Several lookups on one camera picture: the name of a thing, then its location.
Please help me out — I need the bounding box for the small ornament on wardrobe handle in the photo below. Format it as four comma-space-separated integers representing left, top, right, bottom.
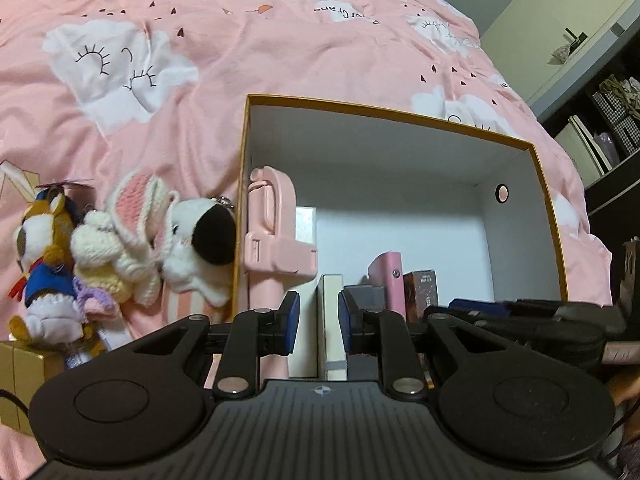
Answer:
547, 27, 589, 67

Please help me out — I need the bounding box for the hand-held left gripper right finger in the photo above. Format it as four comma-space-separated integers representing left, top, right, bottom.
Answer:
338, 290, 501, 400

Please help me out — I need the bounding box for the pink selfie stick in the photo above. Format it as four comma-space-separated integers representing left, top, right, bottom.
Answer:
244, 166, 319, 382

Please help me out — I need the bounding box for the person's right hand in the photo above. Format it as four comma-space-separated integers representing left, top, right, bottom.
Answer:
602, 341, 640, 407

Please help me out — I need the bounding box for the pink printed blanket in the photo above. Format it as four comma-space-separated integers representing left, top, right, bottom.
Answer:
0, 0, 613, 480

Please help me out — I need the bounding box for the pale purple bag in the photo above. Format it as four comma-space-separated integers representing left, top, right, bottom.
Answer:
595, 132, 622, 162

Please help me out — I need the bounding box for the dark grey box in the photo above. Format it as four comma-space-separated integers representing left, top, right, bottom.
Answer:
343, 284, 387, 382

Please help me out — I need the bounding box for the white cardboard box orange rim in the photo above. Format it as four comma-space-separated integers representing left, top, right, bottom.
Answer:
231, 93, 570, 382

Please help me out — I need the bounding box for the flat white box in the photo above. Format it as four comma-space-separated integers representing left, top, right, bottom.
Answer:
554, 115, 617, 187

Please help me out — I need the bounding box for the brown printed box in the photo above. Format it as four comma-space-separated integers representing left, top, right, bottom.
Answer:
403, 270, 441, 324

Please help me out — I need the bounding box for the gold cardboard box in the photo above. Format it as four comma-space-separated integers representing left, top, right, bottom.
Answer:
0, 340, 69, 437

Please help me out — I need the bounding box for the brown fox plush blue outfit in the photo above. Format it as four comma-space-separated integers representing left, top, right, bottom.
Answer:
9, 178, 108, 357

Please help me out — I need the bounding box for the white dog plush black ear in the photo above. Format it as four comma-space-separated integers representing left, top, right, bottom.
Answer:
155, 195, 239, 309

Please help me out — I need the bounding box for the cream cabinet door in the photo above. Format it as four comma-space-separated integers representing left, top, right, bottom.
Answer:
479, 0, 640, 122

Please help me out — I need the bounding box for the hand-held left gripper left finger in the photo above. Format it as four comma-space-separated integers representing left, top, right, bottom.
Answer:
132, 291, 301, 400

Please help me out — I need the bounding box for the slim white box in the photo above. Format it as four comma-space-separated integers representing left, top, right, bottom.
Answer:
318, 273, 349, 382

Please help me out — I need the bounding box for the black shelf unit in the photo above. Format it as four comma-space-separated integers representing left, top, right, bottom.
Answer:
537, 35, 640, 261

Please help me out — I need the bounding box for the knitted white bunny plush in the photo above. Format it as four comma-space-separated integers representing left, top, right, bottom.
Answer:
70, 170, 179, 322

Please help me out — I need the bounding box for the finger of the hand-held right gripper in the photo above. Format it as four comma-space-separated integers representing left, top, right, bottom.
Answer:
449, 298, 511, 329

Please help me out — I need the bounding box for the pink striped pouch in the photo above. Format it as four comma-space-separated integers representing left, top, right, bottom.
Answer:
159, 287, 236, 327

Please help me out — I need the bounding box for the houndstooth bag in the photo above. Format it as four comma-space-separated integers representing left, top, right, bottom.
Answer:
592, 76, 640, 152

